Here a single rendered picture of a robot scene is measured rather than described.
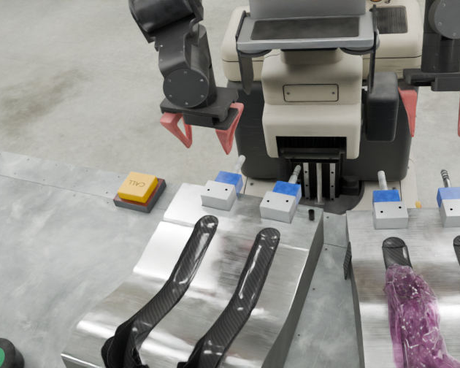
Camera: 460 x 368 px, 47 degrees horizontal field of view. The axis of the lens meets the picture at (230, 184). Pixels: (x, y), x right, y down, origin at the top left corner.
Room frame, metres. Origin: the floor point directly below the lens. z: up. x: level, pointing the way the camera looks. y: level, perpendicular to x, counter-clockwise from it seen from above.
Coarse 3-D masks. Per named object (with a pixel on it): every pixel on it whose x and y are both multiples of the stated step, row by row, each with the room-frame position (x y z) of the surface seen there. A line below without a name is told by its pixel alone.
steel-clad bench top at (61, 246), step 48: (0, 192) 0.87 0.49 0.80; (48, 192) 0.84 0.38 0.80; (96, 192) 0.81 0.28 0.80; (0, 240) 0.73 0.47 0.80; (48, 240) 0.70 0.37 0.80; (96, 240) 0.68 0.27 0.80; (144, 240) 0.65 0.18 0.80; (336, 240) 0.57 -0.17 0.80; (0, 288) 0.61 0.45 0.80; (48, 288) 0.59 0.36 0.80; (96, 288) 0.56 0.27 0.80; (336, 288) 0.47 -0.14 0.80; (0, 336) 0.51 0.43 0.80; (48, 336) 0.49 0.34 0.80; (336, 336) 0.39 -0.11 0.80
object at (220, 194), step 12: (240, 156) 0.73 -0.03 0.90; (216, 180) 0.67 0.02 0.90; (228, 180) 0.66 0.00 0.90; (240, 180) 0.66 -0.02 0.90; (204, 192) 0.63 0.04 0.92; (216, 192) 0.63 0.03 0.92; (228, 192) 0.62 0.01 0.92; (204, 204) 0.63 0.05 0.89; (216, 204) 0.62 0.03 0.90; (228, 204) 0.61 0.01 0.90
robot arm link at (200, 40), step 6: (198, 24) 0.65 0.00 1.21; (198, 30) 0.64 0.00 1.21; (204, 30) 0.64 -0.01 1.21; (192, 36) 0.63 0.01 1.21; (198, 36) 0.62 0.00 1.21; (204, 36) 0.63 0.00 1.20; (192, 42) 0.61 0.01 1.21; (198, 42) 0.61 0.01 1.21; (204, 42) 0.63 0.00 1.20; (204, 48) 0.63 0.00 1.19; (210, 60) 0.63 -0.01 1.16
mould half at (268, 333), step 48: (192, 192) 0.67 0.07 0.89; (240, 240) 0.54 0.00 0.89; (288, 240) 0.52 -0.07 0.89; (144, 288) 0.48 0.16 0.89; (192, 288) 0.47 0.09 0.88; (288, 288) 0.43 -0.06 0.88; (96, 336) 0.39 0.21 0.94; (192, 336) 0.36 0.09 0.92; (240, 336) 0.36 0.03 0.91; (288, 336) 0.39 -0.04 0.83
